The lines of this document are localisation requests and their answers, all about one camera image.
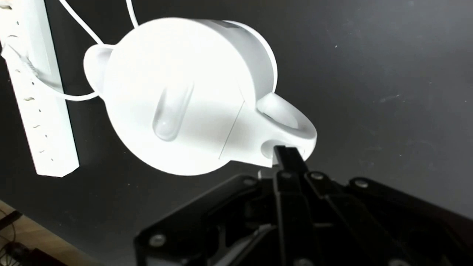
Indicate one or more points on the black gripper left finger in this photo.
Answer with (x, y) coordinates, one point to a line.
(289, 207)

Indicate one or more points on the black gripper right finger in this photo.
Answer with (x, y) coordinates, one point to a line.
(335, 207)

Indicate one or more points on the white electric kettle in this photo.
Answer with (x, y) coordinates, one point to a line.
(178, 98)

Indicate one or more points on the white kettle base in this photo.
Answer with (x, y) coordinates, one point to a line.
(264, 59)

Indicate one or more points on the white power strip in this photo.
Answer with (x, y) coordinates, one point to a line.
(39, 108)

